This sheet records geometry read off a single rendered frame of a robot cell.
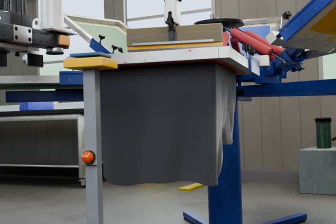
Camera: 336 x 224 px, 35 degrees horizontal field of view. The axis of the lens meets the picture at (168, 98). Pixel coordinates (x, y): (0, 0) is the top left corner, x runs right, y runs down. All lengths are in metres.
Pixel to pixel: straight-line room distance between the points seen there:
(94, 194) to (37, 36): 0.76
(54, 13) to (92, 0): 5.01
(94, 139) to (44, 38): 0.66
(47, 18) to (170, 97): 0.68
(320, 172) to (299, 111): 1.04
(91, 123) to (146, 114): 0.30
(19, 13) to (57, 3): 0.23
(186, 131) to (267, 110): 4.24
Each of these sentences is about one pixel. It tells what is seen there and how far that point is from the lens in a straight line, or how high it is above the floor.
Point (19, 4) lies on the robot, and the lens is 2.15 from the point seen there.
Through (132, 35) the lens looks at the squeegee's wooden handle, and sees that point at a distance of 2.26.
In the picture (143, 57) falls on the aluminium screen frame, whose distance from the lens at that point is 1.82.
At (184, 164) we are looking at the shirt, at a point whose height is 0.60.
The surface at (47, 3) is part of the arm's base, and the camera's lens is 2.27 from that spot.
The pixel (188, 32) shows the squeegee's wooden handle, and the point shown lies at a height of 1.11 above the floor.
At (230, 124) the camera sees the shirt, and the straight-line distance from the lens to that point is 2.16.
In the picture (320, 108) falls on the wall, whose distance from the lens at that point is 5.93.
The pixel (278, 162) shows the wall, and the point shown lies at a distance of 6.07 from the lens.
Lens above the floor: 0.77
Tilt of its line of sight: 2 degrees up
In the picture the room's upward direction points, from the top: 2 degrees counter-clockwise
